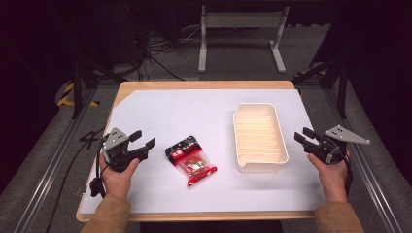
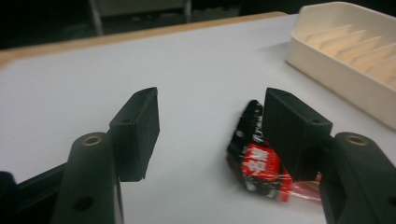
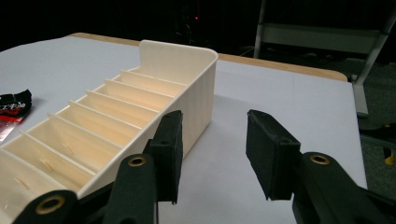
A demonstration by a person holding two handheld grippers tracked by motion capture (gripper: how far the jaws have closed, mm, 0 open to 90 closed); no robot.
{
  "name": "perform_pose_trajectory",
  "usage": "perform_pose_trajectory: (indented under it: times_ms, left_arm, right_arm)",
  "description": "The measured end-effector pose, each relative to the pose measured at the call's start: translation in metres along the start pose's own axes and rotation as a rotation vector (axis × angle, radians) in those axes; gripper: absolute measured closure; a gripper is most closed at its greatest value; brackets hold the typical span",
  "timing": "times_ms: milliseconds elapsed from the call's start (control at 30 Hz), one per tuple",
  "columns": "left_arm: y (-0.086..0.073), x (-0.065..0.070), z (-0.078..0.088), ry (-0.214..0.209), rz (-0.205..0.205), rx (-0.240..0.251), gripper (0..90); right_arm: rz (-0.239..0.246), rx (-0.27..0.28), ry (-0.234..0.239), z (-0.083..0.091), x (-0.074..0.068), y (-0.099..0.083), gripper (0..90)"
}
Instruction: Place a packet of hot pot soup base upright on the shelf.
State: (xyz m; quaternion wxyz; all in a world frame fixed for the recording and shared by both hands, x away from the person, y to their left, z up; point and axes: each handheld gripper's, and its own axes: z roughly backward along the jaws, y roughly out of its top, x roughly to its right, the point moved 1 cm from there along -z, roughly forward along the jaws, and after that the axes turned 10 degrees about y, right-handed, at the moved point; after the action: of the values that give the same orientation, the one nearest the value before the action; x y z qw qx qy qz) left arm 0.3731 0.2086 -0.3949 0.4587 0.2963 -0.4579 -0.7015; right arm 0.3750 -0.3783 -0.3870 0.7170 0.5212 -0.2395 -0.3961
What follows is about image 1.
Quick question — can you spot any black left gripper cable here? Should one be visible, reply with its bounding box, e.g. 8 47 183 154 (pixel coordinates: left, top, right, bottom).
88 137 110 199

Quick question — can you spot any person's left hand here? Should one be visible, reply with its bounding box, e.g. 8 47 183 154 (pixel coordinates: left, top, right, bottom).
99 152 141 199

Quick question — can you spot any bundle of black floor cables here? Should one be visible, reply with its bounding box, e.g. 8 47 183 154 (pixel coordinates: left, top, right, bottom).
111 6 208 83

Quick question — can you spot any white table mat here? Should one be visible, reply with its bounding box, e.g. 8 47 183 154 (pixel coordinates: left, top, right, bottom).
78 88 326 215

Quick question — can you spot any yellow and black striped tape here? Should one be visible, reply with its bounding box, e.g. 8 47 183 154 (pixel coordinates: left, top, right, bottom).
56 82 101 108

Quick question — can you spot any white metal stand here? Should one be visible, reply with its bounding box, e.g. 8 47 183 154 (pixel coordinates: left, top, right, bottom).
197 5 291 74

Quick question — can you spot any person's right hand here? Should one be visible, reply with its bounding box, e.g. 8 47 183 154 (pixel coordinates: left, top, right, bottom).
306 149 352 204

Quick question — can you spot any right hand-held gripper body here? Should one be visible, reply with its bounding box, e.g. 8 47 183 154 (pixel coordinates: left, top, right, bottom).
306 124 371 166

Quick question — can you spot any black tripod stand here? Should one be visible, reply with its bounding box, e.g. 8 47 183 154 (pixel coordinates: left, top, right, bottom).
291 6 354 119
66 6 129 120

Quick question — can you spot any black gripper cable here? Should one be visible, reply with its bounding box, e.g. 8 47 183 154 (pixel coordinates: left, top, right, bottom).
88 137 110 199
343 154 355 197

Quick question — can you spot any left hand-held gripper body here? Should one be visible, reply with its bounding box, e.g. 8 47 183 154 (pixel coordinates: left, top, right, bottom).
102 127 150 173

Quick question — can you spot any red and black snack packet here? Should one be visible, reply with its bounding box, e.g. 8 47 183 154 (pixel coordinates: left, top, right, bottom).
164 135 218 188

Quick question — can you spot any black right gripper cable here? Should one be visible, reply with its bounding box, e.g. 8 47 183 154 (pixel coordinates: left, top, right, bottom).
343 154 355 197

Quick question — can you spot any cream plastic divided bin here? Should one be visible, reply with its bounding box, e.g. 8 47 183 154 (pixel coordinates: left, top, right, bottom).
232 102 290 174

